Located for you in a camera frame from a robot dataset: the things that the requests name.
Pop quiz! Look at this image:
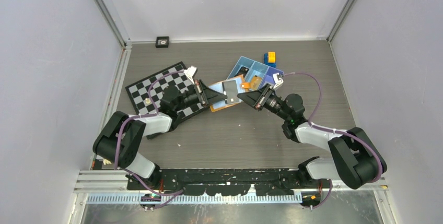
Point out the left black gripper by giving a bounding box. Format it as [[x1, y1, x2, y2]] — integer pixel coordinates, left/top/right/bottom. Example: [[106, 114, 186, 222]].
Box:
[[174, 79, 227, 112]]

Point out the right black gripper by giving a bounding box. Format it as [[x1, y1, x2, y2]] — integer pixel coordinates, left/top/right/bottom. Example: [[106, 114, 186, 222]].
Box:
[[238, 83, 292, 121]]

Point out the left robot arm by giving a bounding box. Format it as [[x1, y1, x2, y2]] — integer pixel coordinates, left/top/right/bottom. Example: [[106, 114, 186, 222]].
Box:
[[92, 80, 227, 190]]

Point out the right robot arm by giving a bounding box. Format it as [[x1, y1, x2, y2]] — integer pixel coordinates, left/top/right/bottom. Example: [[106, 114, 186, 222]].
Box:
[[237, 85, 387, 189]]

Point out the dark grey credit card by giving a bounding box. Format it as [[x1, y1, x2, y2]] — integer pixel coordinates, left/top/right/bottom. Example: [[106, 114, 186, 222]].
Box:
[[222, 80, 240, 104]]

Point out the orange item in tray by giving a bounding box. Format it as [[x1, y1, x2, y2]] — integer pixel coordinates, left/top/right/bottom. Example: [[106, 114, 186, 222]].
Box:
[[249, 75, 262, 90]]

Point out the blue compartment tray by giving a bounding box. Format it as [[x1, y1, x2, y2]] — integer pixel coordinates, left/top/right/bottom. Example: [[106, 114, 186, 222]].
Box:
[[227, 56, 284, 88]]

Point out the black item in tray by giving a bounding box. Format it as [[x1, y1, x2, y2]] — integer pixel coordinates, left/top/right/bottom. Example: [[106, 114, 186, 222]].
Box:
[[236, 66, 249, 78]]

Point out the blue orange toy block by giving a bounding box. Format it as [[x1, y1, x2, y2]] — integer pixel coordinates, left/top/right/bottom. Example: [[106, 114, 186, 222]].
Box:
[[263, 51, 276, 68]]

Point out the black white chessboard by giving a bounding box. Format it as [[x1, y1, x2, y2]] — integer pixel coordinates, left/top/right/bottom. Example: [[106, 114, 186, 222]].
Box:
[[125, 62, 193, 115]]

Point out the small black square device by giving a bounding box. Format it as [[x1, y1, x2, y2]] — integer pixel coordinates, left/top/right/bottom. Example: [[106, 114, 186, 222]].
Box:
[[155, 36, 170, 48]]

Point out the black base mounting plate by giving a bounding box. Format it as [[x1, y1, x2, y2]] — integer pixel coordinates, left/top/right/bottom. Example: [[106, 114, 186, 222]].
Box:
[[127, 168, 330, 196]]

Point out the small beige peg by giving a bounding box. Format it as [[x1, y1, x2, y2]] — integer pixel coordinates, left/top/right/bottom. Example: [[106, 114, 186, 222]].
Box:
[[102, 159, 112, 166]]

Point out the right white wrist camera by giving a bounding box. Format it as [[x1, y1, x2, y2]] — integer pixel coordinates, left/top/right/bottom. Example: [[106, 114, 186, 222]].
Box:
[[271, 73, 284, 90]]

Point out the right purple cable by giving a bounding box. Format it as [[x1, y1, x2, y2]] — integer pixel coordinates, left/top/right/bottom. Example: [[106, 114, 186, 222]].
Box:
[[282, 72, 383, 210]]

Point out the purple cable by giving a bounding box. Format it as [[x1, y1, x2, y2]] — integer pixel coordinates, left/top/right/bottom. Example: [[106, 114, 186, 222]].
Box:
[[113, 70, 190, 210], [282, 72, 383, 210]]

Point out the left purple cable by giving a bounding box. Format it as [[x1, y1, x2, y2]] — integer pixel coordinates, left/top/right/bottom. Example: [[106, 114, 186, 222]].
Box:
[[113, 70, 190, 210]]

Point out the aluminium frame rail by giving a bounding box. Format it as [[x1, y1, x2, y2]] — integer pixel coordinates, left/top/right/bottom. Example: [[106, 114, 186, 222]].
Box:
[[74, 170, 129, 193]]

